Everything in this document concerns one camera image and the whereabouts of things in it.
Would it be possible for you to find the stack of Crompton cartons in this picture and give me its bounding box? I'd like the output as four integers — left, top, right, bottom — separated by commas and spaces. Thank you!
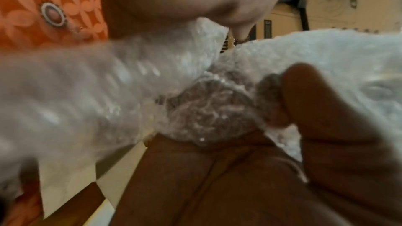
219, 0, 402, 52

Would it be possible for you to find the small cardboard box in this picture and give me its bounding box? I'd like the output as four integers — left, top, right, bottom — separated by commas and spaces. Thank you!
37, 140, 149, 226

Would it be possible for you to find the person's right hand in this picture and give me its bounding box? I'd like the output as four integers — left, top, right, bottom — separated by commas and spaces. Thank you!
110, 62, 402, 226

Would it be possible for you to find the orange floral tablecloth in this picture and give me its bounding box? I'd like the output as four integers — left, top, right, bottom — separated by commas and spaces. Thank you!
0, 0, 109, 226

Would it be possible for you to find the bubble wrap sheet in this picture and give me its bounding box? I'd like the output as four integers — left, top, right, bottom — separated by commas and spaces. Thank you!
0, 18, 402, 184

